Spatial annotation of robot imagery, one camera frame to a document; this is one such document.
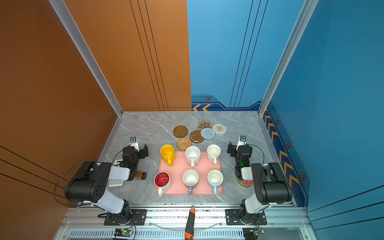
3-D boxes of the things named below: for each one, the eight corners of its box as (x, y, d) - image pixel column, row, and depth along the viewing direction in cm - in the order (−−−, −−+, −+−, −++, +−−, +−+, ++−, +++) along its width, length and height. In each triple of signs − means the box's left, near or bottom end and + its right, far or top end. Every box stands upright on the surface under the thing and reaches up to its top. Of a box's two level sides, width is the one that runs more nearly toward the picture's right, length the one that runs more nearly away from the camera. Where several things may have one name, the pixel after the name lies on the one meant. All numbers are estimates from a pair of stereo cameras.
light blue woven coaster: (200, 139, 106) (200, 137, 104) (200, 129, 112) (200, 127, 110) (215, 139, 106) (215, 137, 104) (214, 129, 112) (214, 127, 110)
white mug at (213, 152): (207, 167, 91) (208, 160, 84) (206, 151, 98) (207, 144, 91) (220, 167, 91) (222, 160, 84) (218, 151, 98) (220, 144, 91)
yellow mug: (161, 167, 92) (158, 160, 84) (163, 151, 99) (161, 144, 91) (174, 167, 92) (172, 160, 84) (175, 151, 99) (174, 144, 91)
